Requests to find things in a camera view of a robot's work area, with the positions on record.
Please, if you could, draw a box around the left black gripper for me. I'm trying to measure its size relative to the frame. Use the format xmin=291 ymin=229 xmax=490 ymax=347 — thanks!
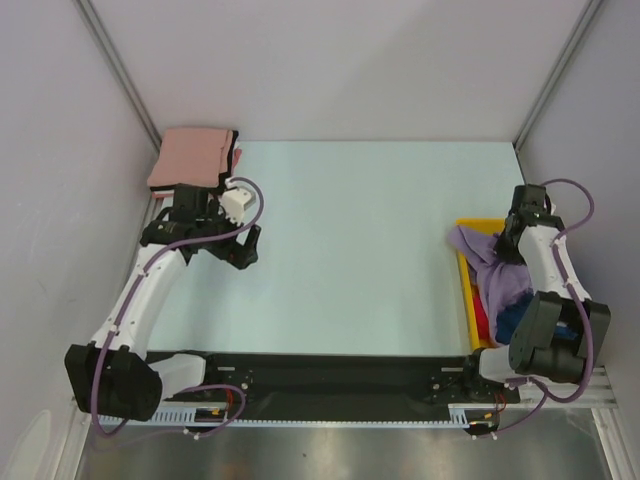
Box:
xmin=196 ymin=200 xmax=260 ymax=269

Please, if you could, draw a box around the purple t shirt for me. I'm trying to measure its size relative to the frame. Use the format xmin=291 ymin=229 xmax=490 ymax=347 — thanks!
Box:
xmin=448 ymin=226 xmax=533 ymax=339

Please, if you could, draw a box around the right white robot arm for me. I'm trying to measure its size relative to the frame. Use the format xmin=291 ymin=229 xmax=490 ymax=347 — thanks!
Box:
xmin=461 ymin=184 xmax=611 ymax=403

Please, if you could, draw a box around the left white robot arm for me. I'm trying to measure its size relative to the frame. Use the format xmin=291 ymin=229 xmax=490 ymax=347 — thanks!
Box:
xmin=64 ymin=177 xmax=265 ymax=422

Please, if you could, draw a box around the yellow plastic bin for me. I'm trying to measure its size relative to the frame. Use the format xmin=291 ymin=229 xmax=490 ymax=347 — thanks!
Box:
xmin=456 ymin=218 xmax=504 ymax=351

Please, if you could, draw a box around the navy blue t shirt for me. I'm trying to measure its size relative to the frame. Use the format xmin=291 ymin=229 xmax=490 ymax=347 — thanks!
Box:
xmin=493 ymin=292 xmax=582 ymax=347

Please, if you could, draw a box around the red t shirt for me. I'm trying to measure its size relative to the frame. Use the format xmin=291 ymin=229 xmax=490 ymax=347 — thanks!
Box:
xmin=471 ymin=285 xmax=495 ymax=348

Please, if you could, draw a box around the folded black t shirt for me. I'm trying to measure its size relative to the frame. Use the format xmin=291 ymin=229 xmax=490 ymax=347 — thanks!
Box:
xmin=149 ymin=129 xmax=240 ymax=197

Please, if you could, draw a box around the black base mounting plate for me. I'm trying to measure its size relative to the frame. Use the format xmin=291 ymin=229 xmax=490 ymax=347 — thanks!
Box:
xmin=144 ymin=349 xmax=521 ymax=422

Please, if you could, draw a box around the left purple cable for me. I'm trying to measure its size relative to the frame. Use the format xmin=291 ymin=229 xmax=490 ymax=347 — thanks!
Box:
xmin=89 ymin=177 xmax=266 ymax=439

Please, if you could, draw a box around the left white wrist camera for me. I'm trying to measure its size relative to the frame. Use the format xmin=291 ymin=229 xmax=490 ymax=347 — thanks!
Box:
xmin=219 ymin=179 xmax=256 ymax=226

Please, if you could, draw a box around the aluminium frame rail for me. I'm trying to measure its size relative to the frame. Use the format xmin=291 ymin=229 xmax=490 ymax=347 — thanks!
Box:
xmin=543 ymin=367 xmax=618 ymax=409

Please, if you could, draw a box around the slotted cable duct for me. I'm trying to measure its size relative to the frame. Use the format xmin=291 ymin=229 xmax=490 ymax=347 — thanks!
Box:
xmin=126 ymin=406 xmax=498 ymax=429

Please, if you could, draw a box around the right corner aluminium post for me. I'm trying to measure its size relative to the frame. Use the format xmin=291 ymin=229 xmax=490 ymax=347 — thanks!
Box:
xmin=512 ymin=0 xmax=606 ymax=155

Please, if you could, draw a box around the corner aluminium post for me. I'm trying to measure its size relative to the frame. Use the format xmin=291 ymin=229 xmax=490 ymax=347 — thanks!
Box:
xmin=72 ymin=0 xmax=162 ymax=152
xmin=512 ymin=0 xmax=606 ymax=155

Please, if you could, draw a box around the left corner aluminium post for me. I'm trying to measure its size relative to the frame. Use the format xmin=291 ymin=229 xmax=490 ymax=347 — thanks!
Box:
xmin=72 ymin=0 xmax=162 ymax=152

